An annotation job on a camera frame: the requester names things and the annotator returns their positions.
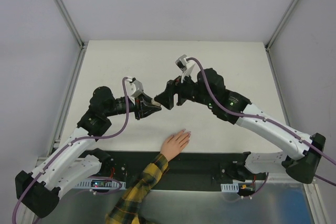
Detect beige nail polish bottle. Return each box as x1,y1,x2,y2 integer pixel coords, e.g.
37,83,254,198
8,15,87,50
151,99,161,107

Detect yellow plaid sleeve forearm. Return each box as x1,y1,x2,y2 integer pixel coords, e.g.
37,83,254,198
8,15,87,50
105,154,169,223

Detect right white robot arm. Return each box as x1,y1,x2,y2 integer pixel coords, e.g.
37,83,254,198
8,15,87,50
154,68,326,184

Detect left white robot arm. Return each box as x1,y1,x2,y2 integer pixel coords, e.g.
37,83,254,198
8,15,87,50
12,83,162,223

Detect person's hand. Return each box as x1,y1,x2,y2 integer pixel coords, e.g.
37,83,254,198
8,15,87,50
160,129,191,162

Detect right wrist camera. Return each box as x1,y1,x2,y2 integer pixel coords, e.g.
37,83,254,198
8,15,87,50
175,55,195,83

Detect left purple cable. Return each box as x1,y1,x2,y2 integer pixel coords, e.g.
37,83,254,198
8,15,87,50
12,77,132,224

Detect purple cable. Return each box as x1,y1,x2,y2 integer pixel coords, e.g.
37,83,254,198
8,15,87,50
186,57,336,202
12,77,132,224

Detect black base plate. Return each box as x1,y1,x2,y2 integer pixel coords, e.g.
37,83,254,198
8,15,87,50
95,151,266,191

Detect left white cable duct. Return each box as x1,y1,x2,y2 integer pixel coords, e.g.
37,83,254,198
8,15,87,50
73,178,126,190

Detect white cable duct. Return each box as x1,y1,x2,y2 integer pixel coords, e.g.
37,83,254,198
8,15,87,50
220,183,239,193
73,178,126,190

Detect left aluminium frame rail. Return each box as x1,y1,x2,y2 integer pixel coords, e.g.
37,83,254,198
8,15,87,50
19,45,89,224

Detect aluminium frame rail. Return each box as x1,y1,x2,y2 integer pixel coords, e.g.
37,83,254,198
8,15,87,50
19,45,89,224
265,48,331,224

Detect right white cable duct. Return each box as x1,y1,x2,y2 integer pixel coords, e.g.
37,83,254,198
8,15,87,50
220,183,239,193

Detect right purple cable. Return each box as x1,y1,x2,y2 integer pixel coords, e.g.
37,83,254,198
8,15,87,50
186,57,336,202

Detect left aluminium frame post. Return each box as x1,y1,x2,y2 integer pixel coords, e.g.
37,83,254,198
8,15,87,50
54,0,85,49

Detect aluminium frame post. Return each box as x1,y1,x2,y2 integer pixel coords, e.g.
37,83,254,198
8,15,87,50
265,0,301,52
54,0,85,49

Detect right aluminium frame post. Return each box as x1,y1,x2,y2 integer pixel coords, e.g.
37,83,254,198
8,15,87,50
265,0,301,52

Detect right aluminium frame rail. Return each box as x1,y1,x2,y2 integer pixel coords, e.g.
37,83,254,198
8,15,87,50
265,48,331,224

